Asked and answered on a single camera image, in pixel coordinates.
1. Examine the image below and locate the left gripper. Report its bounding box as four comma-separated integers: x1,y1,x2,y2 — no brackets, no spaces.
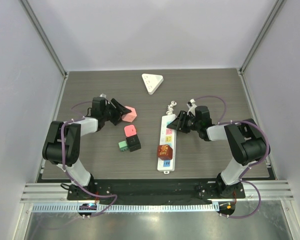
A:
101,99,131,125

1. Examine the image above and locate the pink plug cube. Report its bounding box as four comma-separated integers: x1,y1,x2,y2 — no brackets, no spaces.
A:
121,106,137,123

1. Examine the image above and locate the white power strip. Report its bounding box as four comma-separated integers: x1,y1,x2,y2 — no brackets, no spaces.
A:
157,114,177,175

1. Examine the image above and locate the red plug cube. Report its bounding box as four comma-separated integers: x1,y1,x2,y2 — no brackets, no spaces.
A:
124,124,137,137

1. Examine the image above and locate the brown orange plug cube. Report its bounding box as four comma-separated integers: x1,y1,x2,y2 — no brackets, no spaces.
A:
157,144,173,161

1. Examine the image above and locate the green plug cube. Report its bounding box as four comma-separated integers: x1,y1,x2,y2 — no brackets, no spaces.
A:
118,140,129,152

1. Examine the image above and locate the black plug cube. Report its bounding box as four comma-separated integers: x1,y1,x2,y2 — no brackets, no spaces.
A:
126,134,141,152

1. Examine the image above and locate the white triangular socket adapter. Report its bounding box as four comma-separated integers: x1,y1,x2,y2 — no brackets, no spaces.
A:
141,73,164,95

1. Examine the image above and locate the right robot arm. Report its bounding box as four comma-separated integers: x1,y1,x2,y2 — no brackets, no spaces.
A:
167,106,270,198

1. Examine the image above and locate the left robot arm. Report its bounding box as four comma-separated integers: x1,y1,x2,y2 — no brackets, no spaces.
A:
42,95,132,200

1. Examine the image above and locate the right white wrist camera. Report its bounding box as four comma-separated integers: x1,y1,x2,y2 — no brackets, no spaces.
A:
187,99,197,116

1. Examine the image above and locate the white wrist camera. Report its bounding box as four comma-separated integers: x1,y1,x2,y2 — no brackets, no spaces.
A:
187,99,197,116
99,93,107,99

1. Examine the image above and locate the white power strip cord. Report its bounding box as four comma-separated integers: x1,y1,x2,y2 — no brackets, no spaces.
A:
166,100,178,116

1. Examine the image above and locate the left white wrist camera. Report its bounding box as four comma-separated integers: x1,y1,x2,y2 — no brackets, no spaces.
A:
99,93,107,99

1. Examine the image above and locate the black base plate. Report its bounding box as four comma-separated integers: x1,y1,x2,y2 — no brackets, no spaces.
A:
66,177,246,205

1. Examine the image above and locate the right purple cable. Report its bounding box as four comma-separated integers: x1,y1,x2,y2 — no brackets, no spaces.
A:
192,95,271,219

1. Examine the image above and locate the white slotted cable duct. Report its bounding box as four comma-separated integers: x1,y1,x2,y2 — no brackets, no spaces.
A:
32,202,219,213

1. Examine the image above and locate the aluminium front rail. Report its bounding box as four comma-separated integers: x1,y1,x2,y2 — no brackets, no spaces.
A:
20,180,294,203

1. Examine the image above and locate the left aluminium corner post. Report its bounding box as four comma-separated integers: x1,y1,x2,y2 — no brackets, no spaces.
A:
19,0,67,79

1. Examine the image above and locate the aluminium corner post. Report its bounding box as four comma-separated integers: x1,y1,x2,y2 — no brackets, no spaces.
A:
237,0,287,76
19,0,67,79

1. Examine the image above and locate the right aluminium corner post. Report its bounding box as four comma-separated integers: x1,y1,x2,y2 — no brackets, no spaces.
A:
237,0,287,76

